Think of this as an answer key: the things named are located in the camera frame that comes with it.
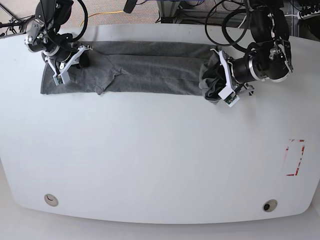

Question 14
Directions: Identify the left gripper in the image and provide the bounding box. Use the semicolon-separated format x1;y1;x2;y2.
210;47;255;96

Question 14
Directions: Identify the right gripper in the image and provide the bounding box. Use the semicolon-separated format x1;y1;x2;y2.
43;45;92;75

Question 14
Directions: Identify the grey T-shirt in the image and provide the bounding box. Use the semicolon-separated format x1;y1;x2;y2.
40;41;219;104

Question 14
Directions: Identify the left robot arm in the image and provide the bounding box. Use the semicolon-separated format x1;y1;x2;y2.
199;0;293;101

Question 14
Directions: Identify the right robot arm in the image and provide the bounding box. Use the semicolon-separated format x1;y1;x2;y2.
24;0;92;85

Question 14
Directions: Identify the red tape rectangle marking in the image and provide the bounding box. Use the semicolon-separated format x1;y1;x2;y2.
283;139;306;176

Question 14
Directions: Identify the white power strip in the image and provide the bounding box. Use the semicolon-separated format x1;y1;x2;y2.
297;4;320;20

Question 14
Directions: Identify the right table grommet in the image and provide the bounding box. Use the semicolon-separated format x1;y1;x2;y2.
262;199;278;213

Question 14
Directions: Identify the table grommet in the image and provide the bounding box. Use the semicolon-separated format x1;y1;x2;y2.
44;194;59;207
262;199;278;213

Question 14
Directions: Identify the left table grommet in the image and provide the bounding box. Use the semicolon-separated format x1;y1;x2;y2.
44;194;59;207

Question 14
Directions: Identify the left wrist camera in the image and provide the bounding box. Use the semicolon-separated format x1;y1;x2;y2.
218;86;240;108

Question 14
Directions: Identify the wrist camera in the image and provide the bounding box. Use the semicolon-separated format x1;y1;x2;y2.
218;86;240;108
52;72;70;86

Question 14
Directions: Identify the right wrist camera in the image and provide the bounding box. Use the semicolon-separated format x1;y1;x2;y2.
52;72;70;86

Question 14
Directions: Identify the yellow cable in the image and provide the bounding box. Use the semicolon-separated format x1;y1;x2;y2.
79;9;125;27

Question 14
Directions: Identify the aluminium table leg frame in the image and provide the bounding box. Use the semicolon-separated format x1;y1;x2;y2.
156;0;183;24

